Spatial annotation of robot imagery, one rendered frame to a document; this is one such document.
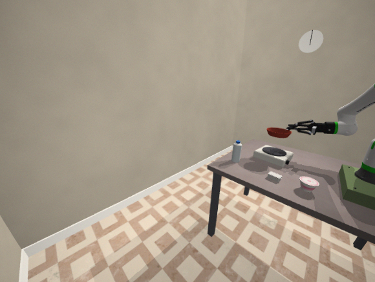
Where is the white bottle with blue cap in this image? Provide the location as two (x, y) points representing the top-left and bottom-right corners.
(231, 140), (242, 162)

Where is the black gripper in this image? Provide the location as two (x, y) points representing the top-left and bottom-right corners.
(288, 120), (325, 135)

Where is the white yogurt cup with pink lid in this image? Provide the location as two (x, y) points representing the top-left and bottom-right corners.
(299, 177), (319, 192)

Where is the red frying pan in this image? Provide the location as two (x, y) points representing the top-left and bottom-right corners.
(267, 126), (298, 138)

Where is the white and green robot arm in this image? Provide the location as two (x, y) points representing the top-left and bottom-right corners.
(324, 84), (375, 185)

